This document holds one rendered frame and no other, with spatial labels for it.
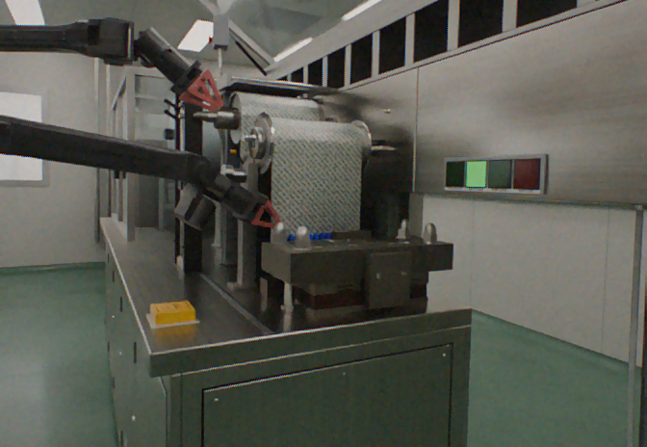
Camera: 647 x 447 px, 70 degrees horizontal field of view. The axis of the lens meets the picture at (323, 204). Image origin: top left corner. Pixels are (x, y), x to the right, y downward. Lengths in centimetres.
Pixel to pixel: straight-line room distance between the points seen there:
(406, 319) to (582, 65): 54
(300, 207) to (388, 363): 39
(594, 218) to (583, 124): 276
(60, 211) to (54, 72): 168
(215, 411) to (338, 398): 23
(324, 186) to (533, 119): 48
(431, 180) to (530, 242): 286
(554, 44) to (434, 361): 64
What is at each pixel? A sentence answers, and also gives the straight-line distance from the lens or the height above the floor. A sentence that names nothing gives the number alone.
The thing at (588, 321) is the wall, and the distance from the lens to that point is 371.
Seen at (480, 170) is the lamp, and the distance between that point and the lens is 97.
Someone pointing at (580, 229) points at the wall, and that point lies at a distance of 366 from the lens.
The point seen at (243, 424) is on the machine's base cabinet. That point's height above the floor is 75.
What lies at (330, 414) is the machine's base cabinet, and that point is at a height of 73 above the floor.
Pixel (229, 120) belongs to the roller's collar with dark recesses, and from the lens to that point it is 133.
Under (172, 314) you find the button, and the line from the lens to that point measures 90.
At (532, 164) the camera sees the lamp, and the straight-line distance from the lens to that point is 89.
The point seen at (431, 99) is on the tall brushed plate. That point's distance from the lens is 111.
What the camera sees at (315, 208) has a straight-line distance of 110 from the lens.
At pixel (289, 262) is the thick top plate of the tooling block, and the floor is 101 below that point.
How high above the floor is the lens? 117
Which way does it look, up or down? 3 degrees down
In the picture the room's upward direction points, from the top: 1 degrees clockwise
